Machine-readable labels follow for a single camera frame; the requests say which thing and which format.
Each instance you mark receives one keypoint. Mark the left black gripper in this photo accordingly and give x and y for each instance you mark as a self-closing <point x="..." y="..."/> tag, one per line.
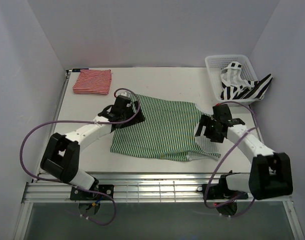
<point x="138" y="118"/>

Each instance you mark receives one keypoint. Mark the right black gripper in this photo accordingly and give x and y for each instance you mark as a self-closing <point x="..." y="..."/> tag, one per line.
<point x="206" y="121"/>

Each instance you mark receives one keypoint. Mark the green white striped tank top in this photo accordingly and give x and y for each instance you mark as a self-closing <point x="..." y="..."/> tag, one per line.
<point x="167" y="133"/>

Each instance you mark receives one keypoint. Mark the red white striped tank top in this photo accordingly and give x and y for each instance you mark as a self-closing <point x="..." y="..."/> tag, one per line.
<point x="95" y="82"/>

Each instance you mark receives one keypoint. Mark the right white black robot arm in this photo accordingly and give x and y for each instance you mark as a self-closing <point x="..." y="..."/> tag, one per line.
<point x="270" y="174"/>

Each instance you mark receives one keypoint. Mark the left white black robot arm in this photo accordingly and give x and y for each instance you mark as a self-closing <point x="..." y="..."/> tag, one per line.
<point x="61" y="158"/>

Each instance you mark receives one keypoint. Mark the black white striped tank top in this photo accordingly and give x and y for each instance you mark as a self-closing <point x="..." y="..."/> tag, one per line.
<point x="236" y="88"/>

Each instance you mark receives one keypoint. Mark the white plastic basket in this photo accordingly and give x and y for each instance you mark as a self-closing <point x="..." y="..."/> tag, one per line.
<point x="215" y="63"/>

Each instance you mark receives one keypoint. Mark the blue label sticker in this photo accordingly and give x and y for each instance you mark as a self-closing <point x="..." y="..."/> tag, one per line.
<point x="78" y="70"/>

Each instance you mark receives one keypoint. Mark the aluminium frame rail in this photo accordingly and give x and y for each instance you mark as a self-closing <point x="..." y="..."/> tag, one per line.
<point x="128" y="188"/>

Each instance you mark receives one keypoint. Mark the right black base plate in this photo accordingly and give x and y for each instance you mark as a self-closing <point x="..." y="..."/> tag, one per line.
<point x="216" y="193"/>

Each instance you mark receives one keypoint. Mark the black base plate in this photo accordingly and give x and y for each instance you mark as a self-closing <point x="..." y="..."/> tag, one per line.
<point x="216" y="193"/>
<point x="81" y="195"/>

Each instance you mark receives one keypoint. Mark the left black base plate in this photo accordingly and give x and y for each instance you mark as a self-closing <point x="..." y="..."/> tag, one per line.
<point x="81" y="195"/>

